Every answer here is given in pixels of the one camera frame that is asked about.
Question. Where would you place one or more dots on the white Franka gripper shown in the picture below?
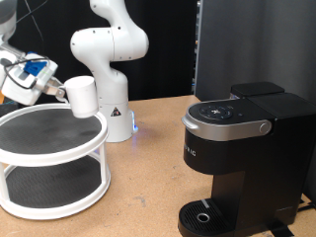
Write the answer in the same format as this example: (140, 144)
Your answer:
(23, 92)

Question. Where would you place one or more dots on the black Keurig coffee machine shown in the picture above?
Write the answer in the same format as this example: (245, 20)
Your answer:
(263, 164)

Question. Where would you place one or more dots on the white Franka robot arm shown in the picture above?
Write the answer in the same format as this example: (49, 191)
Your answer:
(112, 46)

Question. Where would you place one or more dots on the yellow wooden board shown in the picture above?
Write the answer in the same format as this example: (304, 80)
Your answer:
(1, 97)

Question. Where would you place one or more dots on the white two tier turntable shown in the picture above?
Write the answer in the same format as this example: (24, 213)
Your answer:
(49, 158)

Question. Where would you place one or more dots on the black backdrop curtain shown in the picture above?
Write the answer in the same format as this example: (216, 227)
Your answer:
(164, 49)

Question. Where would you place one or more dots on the grey metal rack edge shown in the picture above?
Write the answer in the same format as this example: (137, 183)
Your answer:
(197, 49)

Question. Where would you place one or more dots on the clear plastic water container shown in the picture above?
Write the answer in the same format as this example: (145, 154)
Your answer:
(232, 96)

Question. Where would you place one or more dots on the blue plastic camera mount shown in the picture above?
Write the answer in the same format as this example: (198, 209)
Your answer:
(33, 67)

